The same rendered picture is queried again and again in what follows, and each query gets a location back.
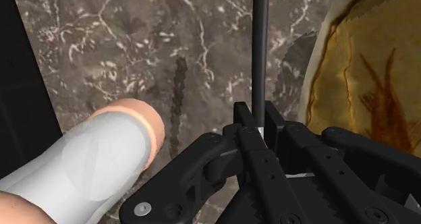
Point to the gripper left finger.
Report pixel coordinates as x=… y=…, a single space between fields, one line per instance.
x=184 y=180

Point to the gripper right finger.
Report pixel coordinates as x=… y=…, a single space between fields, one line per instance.
x=348 y=160

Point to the thin black rod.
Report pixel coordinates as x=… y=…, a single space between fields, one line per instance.
x=260 y=59

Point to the white cylinder with peach ends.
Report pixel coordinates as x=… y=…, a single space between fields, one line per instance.
x=98 y=157

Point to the yellow plate with brown pattern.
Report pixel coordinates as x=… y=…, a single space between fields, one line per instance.
x=365 y=72

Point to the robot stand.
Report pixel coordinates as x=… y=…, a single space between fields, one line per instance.
x=19 y=95

